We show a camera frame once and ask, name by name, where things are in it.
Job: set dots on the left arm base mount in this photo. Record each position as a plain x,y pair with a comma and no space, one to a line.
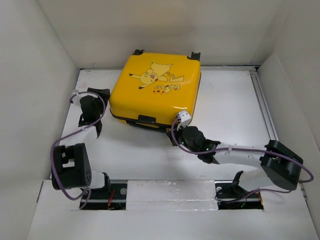
114,199

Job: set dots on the yellow hard-shell suitcase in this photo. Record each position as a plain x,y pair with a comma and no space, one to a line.
153,88

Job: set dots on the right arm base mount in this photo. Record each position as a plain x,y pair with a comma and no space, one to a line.
230,196

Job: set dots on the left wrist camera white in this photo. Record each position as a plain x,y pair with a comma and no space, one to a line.
76,97

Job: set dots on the aluminium frame rail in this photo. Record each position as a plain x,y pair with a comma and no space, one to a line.
262,102

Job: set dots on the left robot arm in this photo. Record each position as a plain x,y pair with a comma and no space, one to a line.
70,158

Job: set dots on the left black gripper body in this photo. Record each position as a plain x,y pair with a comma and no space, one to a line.
99,103

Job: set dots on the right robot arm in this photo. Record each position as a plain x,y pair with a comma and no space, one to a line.
273,163

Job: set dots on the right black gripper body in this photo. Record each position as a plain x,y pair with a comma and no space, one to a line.
179,136

